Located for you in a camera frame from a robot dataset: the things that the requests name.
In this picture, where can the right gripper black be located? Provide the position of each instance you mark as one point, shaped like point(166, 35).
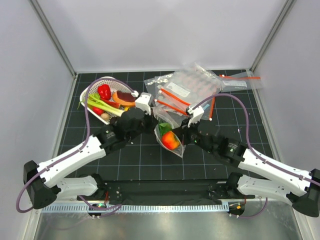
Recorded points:
point(185, 131)

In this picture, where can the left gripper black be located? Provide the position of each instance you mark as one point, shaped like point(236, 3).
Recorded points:
point(152, 121)

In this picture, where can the green lettuce head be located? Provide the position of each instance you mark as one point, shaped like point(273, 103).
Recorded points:
point(164, 128)

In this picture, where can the white perforated plastic basket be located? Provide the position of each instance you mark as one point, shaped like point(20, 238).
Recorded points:
point(114, 85)

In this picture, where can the clear dotted zip bag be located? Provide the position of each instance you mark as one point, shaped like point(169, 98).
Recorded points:
point(168, 121)

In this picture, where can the orange red tomato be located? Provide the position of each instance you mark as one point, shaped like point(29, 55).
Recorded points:
point(170, 141)

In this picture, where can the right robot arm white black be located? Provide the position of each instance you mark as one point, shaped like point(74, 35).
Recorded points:
point(295, 187)

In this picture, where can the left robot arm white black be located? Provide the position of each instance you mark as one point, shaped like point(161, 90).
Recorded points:
point(47, 181)

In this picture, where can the pile of zip bags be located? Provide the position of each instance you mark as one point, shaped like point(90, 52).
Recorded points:
point(175, 92)

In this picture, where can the flat zip bag red zipper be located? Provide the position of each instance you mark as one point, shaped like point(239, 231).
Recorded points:
point(240, 82)

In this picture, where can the dark purple round fruit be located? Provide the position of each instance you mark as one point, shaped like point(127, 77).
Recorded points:
point(113, 120)

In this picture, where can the dark red sausage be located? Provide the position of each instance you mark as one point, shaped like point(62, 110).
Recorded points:
point(126, 97)

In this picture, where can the beige small mushroom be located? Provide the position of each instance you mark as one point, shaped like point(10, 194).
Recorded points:
point(105, 116)

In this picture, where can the red chili pepper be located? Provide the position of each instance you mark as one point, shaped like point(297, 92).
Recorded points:
point(97, 111)

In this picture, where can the black grid cutting mat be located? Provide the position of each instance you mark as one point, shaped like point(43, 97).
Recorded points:
point(144, 159)

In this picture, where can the red bell pepper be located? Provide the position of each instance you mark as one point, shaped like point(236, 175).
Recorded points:
point(104, 92)

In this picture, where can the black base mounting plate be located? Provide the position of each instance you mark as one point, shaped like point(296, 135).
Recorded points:
point(195, 192)

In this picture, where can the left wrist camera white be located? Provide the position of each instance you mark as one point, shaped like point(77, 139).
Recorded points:
point(144, 102)

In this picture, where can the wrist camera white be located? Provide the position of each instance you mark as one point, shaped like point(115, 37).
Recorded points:
point(195, 114)
point(144, 102)

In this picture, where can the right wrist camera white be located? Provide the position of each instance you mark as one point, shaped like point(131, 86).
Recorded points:
point(195, 114)

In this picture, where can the slotted cable duct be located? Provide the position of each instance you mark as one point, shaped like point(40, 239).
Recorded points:
point(83, 208)

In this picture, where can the left aluminium frame post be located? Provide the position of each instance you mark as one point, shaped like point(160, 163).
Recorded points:
point(52, 35)

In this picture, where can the aluminium frame post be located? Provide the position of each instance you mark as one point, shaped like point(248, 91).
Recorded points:
point(52, 35)
point(280, 19)

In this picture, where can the right aluminium frame post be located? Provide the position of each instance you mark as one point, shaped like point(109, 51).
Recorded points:
point(280, 19)

